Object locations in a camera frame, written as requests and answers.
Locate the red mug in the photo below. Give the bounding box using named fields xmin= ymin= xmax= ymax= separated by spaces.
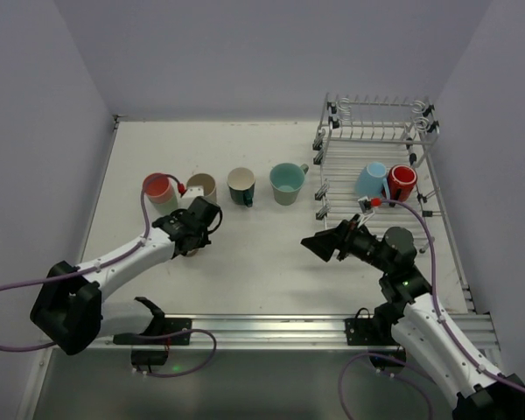
xmin=387 ymin=164 xmax=417 ymax=202

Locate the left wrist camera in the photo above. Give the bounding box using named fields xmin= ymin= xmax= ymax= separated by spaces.
xmin=181 ymin=185 xmax=205 ymax=200

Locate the aluminium mounting rail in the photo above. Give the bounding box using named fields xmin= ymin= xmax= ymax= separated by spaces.
xmin=38 ymin=312 xmax=500 ymax=352

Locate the beige tall cup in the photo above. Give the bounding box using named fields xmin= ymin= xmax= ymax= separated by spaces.
xmin=185 ymin=173 xmax=217 ymax=203

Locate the light green mug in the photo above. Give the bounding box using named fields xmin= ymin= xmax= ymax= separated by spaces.
xmin=269 ymin=163 xmax=309 ymax=206

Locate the light blue mug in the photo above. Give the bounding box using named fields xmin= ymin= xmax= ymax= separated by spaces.
xmin=355 ymin=162 xmax=390 ymax=200

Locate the dark green mug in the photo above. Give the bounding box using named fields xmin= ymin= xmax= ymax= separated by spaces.
xmin=227 ymin=167 xmax=256 ymax=207

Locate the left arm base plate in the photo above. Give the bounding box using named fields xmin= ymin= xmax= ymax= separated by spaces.
xmin=113 ymin=317 xmax=193 ymax=347

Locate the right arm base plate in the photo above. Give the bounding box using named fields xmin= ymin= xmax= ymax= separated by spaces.
xmin=344 ymin=307 xmax=397 ymax=347

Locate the metal dish rack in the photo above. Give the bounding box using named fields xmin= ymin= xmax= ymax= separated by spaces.
xmin=312 ymin=95 xmax=453 ymax=253

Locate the pink cup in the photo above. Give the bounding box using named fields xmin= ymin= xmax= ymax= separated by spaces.
xmin=143 ymin=172 xmax=174 ymax=204

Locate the green cup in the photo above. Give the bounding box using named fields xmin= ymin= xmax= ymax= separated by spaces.
xmin=149 ymin=189 xmax=179 ymax=215

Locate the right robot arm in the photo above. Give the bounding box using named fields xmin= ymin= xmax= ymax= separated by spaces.
xmin=301 ymin=219 xmax=525 ymax=419

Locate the cream small cup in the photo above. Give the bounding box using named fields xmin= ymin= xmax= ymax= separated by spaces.
xmin=185 ymin=249 xmax=200 ymax=257

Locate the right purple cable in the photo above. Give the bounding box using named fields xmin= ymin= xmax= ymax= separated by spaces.
xmin=339 ymin=197 xmax=525 ymax=420

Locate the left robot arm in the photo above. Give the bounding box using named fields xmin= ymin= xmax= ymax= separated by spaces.
xmin=30 ymin=197 xmax=223 ymax=355

